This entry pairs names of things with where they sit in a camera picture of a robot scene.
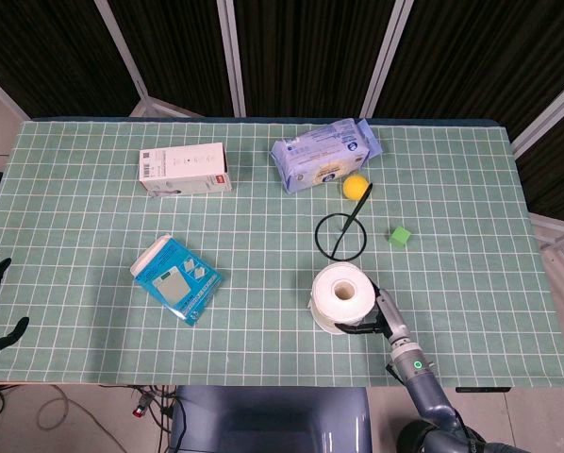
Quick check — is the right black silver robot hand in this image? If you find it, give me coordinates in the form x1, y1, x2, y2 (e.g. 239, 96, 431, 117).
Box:
333, 277, 413, 348

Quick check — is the green grid tablecloth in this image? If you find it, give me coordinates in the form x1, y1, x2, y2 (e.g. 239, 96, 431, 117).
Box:
0, 117, 564, 388

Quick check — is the blue-grey robot torso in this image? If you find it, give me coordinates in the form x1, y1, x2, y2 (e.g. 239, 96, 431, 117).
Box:
170, 385, 373, 453

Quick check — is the black wire ring stand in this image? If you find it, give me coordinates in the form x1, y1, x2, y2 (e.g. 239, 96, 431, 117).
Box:
315, 182, 373, 262

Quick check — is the blue kitchen scale box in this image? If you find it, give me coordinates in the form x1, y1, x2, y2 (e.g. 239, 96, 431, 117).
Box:
130, 234, 225, 327

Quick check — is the white toilet paper roll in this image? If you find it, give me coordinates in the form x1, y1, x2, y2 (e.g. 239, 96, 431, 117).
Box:
308, 262, 376, 337

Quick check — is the purple tissue pack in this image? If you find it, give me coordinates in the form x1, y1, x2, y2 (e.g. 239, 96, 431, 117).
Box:
270, 117, 383, 193

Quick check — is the grey floor cable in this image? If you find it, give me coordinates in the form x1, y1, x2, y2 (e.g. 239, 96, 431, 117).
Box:
35, 384, 137, 453

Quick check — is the black floor cable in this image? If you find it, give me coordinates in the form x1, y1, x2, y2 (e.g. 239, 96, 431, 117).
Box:
158, 386, 191, 453

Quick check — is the black folding partition screen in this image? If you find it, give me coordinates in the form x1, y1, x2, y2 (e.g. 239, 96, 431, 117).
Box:
0, 0, 564, 223

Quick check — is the yellow ball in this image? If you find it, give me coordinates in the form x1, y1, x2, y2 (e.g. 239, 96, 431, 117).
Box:
341, 174, 371, 199

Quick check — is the white desk lamp box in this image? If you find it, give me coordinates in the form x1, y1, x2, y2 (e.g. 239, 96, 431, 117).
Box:
138, 142, 233, 198

